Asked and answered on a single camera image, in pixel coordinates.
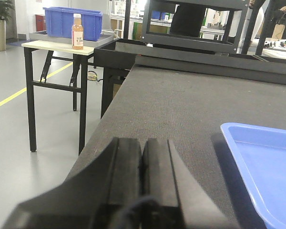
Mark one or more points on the black tray on side cart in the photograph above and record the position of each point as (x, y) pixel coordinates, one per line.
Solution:
(117, 54)

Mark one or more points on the black metal shelf frame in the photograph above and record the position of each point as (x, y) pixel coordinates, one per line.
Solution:
(236, 10)

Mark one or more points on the blue storage bin on table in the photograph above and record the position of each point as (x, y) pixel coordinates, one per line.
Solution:
(59, 22)

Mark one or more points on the grey tray under bin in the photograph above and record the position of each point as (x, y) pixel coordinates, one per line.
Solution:
(42, 35)

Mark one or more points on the dark grey table mat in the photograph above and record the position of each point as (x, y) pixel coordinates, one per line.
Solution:
(189, 108)

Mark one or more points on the red box by wall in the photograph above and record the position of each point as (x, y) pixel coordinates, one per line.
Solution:
(40, 22)

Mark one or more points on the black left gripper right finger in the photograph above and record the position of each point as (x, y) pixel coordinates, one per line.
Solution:
(182, 202)

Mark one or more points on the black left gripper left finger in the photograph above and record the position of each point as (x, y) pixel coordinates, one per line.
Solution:
(89, 199)

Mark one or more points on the person in dark clothes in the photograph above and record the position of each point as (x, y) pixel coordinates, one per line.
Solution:
(187, 20)

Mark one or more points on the folding table black legs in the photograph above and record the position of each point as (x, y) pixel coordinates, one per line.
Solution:
(78, 81)

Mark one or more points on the blue plastic tray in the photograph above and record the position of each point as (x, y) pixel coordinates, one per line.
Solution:
(260, 155)

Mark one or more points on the orange drink bottle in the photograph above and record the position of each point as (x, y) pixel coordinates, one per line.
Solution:
(77, 32)

